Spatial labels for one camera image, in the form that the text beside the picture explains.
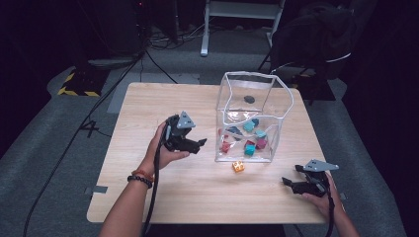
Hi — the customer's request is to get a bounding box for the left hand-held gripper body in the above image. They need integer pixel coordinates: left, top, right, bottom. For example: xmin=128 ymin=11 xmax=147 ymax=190
xmin=164 ymin=111 xmax=197 ymax=153

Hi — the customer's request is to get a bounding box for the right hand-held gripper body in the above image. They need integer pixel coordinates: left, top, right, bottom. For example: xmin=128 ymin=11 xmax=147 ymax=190
xmin=300 ymin=158 xmax=340 ymax=198

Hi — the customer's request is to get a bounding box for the long blue toy brick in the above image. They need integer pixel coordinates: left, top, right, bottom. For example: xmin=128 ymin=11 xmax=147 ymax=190
xmin=226 ymin=125 xmax=244 ymax=141

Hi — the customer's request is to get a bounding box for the clear plastic storage bag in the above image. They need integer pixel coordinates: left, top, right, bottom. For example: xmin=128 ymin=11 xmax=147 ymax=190
xmin=214 ymin=71 xmax=294 ymax=165

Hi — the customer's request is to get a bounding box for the person's right hand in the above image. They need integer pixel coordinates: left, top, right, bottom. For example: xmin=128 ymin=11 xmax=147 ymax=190
xmin=301 ymin=171 xmax=346 ymax=219

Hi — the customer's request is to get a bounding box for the person's left hand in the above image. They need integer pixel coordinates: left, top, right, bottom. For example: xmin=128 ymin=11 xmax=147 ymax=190
xmin=140 ymin=120 xmax=191 ymax=173

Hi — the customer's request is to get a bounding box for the grey tape strip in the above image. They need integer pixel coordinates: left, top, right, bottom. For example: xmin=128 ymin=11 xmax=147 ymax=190
xmin=84 ymin=185 xmax=109 ymax=196

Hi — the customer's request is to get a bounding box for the grey flat stand base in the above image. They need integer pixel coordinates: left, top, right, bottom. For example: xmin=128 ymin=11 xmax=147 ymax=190
xmin=87 ymin=56 xmax=141 ymax=69

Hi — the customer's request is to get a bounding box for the yellow black striped base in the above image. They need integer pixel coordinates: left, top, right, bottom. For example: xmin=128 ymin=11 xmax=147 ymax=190
xmin=57 ymin=67 xmax=110 ymax=98

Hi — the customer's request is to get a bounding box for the black chair with dark cloth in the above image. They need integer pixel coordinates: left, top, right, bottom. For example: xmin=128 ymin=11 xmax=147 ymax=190
xmin=258 ymin=1 xmax=355 ymax=82

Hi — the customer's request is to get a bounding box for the right hand-held gripper cable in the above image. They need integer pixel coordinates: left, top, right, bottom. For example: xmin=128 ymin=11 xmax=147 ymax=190
xmin=320 ymin=174 xmax=336 ymax=237

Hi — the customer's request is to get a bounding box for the orange bead bracelet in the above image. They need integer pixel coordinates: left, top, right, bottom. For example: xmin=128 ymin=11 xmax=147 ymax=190
xmin=131 ymin=168 xmax=155 ymax=183

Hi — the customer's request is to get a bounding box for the black bead bracelet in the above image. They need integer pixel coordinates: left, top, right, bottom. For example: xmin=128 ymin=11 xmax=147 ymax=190
xmin=126 ymin=175 xmax=153 ymax=190

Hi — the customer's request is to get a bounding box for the long black floor cable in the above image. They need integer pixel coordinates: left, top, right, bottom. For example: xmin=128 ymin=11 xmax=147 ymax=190
xmin=22 ymin=48 xmax=147 ymax=237

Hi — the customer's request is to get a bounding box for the tangle of black cables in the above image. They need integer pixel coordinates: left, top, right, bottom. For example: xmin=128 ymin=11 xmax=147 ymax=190
xmin=146 ymin=24 xmax=207 ymax=51

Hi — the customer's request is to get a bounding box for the white metal stand frame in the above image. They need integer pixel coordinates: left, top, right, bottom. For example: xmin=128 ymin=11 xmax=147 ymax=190
xmin=200 ymin=0 xmax=287 ymax=57

